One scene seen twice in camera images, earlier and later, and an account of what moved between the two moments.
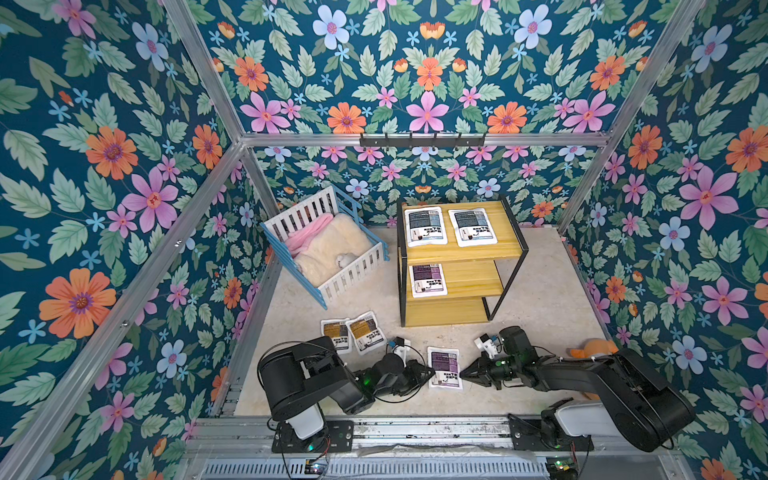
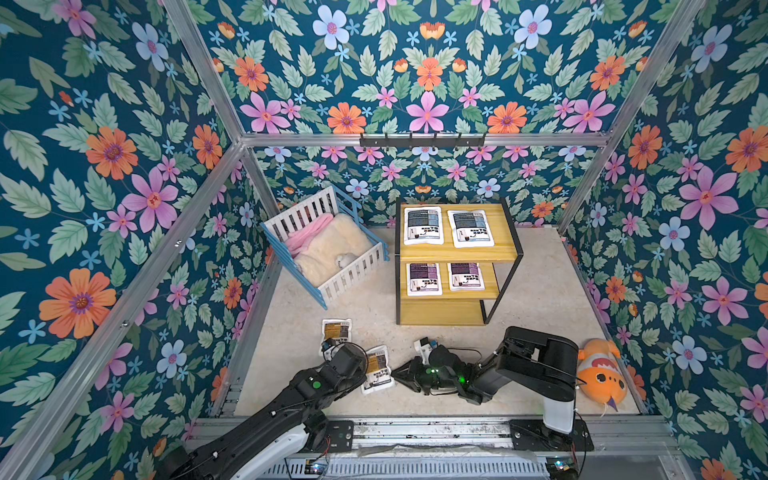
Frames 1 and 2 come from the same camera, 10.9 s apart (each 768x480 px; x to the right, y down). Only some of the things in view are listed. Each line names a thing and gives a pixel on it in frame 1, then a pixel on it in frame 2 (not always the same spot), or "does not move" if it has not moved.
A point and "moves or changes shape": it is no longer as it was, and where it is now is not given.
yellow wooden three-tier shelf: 456,259 does not move
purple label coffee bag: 427,280 does not move
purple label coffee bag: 444,361 moves or changes shape
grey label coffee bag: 472,227 does not move
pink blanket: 299,239 does not move
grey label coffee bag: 425,226 does not move
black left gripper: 413,370 to 360,373
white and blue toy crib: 323,240 does not move
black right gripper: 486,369 to 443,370
